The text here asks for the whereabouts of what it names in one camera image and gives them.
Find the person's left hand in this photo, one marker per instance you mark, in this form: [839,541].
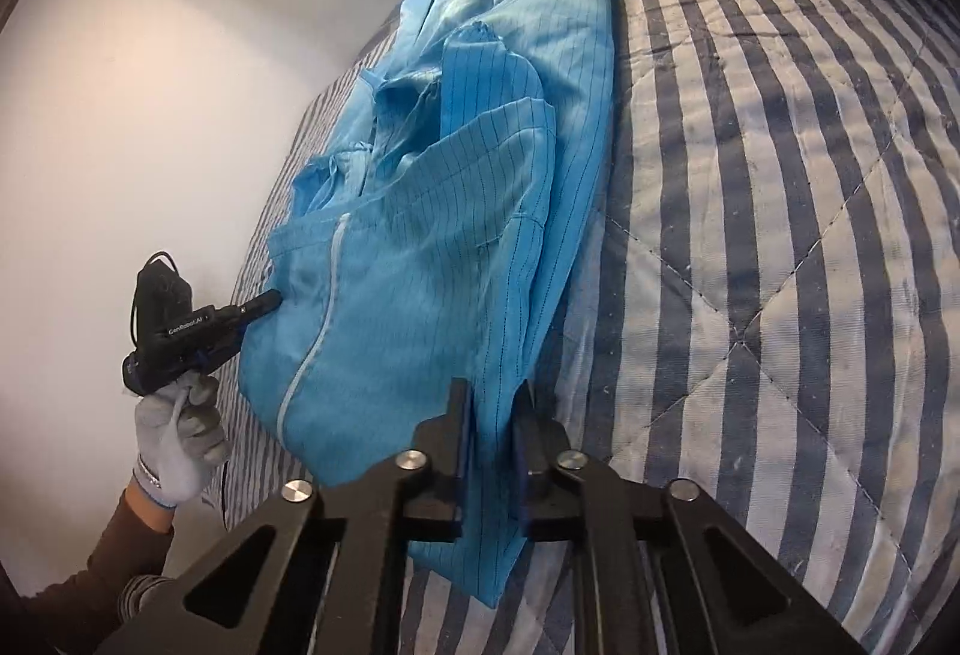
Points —
[176,437]

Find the light blue work coat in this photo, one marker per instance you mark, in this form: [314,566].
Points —
[420,250]

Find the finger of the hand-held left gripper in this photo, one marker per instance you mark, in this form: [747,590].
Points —
[259,308]

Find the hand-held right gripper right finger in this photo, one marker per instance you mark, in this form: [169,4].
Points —
[541,456]

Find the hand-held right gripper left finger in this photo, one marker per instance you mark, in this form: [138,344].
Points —
[442,449]

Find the person's left forearm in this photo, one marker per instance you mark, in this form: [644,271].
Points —
[97,572]

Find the blue white striped quilt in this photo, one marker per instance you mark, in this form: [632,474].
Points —
[750,175]

